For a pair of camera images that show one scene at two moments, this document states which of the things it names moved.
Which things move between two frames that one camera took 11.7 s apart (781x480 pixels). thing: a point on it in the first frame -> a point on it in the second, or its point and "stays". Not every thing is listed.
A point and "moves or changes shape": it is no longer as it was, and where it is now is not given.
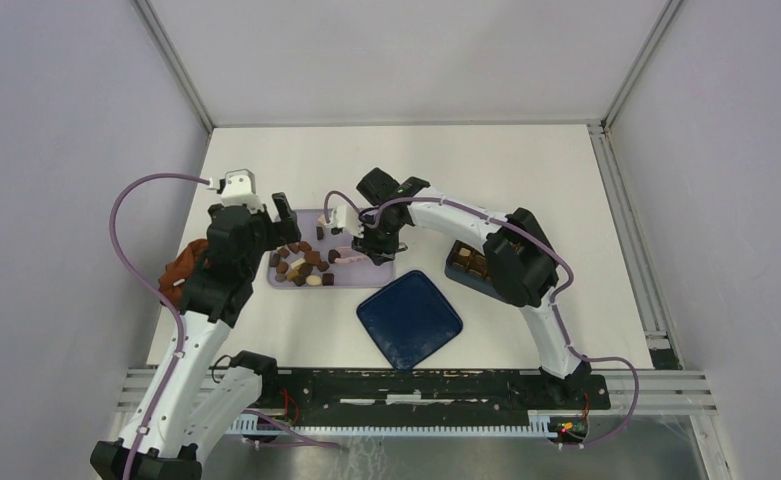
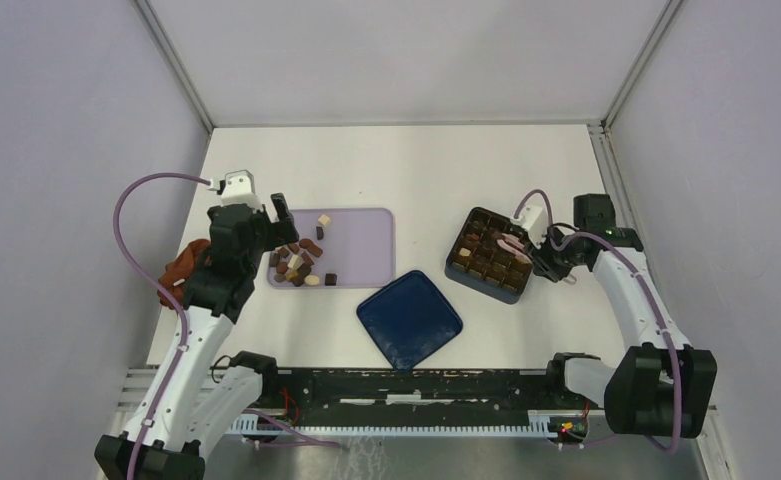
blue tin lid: x=409 y=318 stays
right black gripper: x=380 y=253 -> x=544 y=267
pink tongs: x=334 y=257 moves or changes shape
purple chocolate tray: x=313 y=263 stays
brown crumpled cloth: x=174 y=274 stays
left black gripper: x=281 y=231 stays
